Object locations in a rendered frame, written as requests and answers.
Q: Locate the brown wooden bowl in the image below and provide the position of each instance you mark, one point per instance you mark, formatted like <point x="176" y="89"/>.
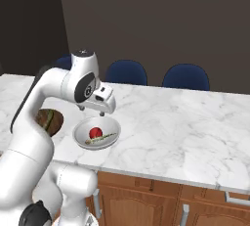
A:
<point x="57" y="122"/>

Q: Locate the green vegetable stalk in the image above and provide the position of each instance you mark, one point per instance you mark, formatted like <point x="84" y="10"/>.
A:
<point x="49" y="120"/>

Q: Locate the brown wooden cupboard door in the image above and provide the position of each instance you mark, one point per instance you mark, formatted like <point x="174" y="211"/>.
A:
<point x="136" y="208"/>
<point x="218" y="216"/>

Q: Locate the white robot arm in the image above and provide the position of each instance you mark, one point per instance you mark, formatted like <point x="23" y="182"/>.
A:
<point x="31" y="158"/>

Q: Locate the thin green-brown fish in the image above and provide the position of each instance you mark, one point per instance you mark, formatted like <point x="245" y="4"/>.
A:
<point x="101" y="138"/>

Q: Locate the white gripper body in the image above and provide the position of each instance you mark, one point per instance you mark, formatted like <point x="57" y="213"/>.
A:
<point x="105" y="105"/>

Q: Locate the navy blue chair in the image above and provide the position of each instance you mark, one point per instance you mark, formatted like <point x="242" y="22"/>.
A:
<point x="126" y="72"/>
<point x="63" y="63"/>
<point x="186" y="77"/>

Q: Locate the brown wooden drawer front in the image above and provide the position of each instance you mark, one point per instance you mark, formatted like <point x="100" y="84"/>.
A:
<point x="201" y="194"/>
<point x="123" y="181"/>

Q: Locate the grey bowl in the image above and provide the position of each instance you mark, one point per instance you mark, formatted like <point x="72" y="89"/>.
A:
<point x="81" y="132"/>

